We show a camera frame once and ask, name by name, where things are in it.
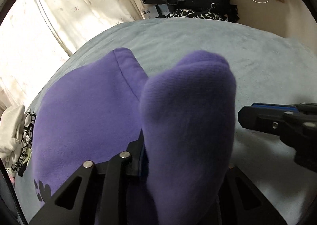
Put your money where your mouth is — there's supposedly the purple hoodie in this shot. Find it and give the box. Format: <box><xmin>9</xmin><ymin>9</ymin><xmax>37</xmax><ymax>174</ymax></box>
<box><xmin>32</xmin><ymin>48</ymin><xmax>236</xmax><ymax>224</ymax></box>

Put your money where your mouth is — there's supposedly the light blue bed blanket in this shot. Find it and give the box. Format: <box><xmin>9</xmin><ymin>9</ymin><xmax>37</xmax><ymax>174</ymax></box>
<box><xmin>29</xmin><ymin>18</ymin><xmax>316</xmax><ymax>224</ymax></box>

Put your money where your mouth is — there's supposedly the black and white patterned garment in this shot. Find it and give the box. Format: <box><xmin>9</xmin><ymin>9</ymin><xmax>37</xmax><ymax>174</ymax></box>
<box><xmin>11</xmin><ymin>109</ymin><xmax>36</xmax><ymax>177</ymax></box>

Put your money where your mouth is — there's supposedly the white folded garment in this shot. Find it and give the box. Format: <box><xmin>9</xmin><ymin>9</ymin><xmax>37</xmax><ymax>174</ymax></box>
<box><xmin>1</xmin><ymin>105</ymin><xmax>25</xmax><ymax>167</ymax></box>

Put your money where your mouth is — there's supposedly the black bag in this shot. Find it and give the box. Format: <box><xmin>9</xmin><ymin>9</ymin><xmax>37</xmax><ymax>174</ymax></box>
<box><xmin>142</xmin><ymin>0</ymin><xmax>240</xmax><ymax>23</ymax></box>

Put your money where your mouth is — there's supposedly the black white patterned cloth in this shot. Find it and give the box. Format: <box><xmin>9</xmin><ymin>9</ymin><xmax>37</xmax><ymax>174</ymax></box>
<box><xmin>167</xmin><ymin>9</ymin><xmax>228</xmax><ymax>21</ymax></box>

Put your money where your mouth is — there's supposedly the white labelled box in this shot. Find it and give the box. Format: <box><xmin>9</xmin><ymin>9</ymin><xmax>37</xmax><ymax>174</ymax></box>
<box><xmin>142</xmin><ymin>4</ymin><xmax>170</xmax><ymax>19</ymax></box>

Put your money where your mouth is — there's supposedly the cream floral curtain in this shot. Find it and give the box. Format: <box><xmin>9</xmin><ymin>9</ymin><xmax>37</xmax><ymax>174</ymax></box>
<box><xmin>1</xmin><ymin>0</ymin><xmax>142</xmax><ymax>110</ymax></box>

